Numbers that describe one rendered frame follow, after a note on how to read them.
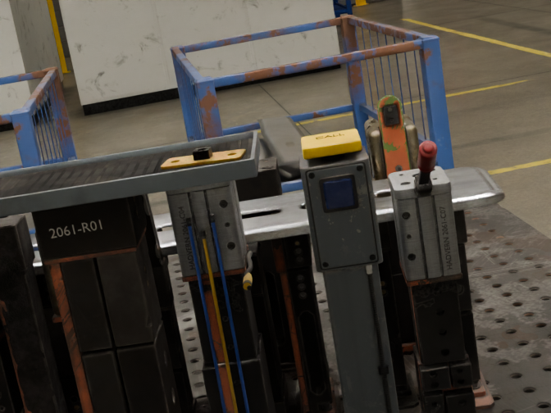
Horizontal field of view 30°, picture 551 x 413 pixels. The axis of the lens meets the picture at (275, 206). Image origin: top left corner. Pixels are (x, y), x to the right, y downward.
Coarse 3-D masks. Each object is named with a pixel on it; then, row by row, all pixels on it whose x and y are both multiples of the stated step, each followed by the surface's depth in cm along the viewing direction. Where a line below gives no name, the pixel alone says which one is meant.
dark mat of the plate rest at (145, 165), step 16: (224, 144) 111; (240, 144) 110; (128, 160) 112; (144, 160) 110; (160, 160) 109; (240, 160) 102; (16, 176) 113; (32, 176) 111; (48, 176) 110; (64, 176) 109; (80, 176) 107; (96, 176) 106; (112, 176) 105; (128, 176) 104; (0, 192) 106; (16, 192) 105; (32, 192) 104
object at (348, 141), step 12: (336, 132) 108; (348, 132) 107; (312, 144) 104; (324, 144) 103; (336, 144) 103; (348, 144) 103; (360, 144) 103; (312, 156) 103; (324, 156) 103; (336, 156) 105
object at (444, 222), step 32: (448, 192) 120; (416, 224) 121; (448, 224) 121; (416, 256) 122; (448, 256) 122; (416, 288) 124; (448, 288) 124; (416, 320) 127; (448, 320) 125; (416, 352) 132; (448, 352) 127; (448, 384) 127
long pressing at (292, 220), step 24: (456, 168) 148; (480, 168) 147; (384, 192) 143; (456, 192) 137; (480, 192) 134; (168, 216) 148; (264, 216) 140; (288, 216) 138; (384, 216) 133; (168, 240) 137; (264, 240) 134
